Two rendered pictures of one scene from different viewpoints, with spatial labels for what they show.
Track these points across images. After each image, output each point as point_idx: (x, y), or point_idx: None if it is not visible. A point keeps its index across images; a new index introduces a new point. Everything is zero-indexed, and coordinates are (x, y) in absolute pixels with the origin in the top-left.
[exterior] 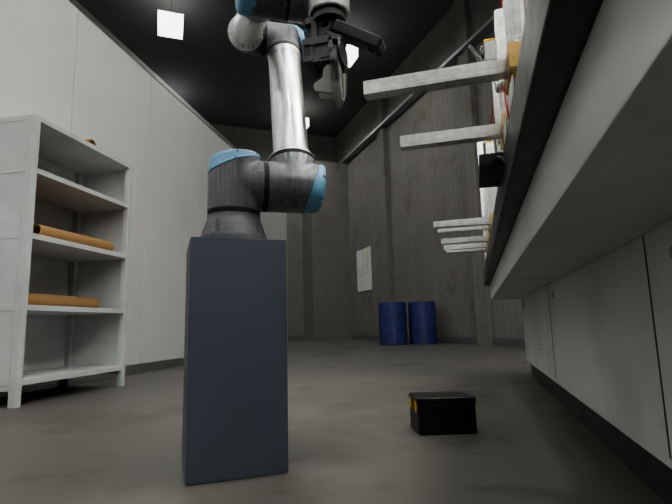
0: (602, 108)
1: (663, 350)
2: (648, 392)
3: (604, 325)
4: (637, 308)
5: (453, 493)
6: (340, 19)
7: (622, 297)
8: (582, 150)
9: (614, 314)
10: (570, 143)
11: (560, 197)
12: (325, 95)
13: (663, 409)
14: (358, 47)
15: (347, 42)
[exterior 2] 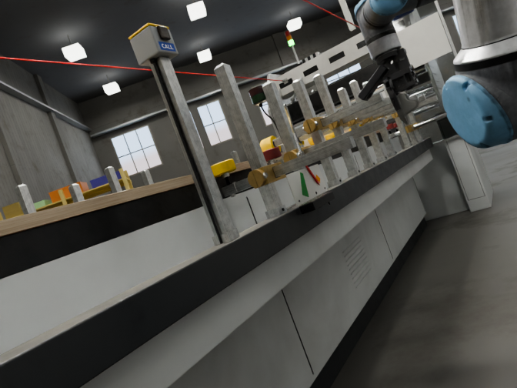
0: (369, 208)
1: (298, 319)
2: (293, 358)
3: (235, 368)
4: (275, 313)
5: None
6: (380, 63)
7: (259, 318)
8: (365, 214)
9: (250, 341)
10: (359, 211)
11: (355, 225)
12: (411, 106)
13: (304, 352)
14: (375, 85)
15: (381, 78)
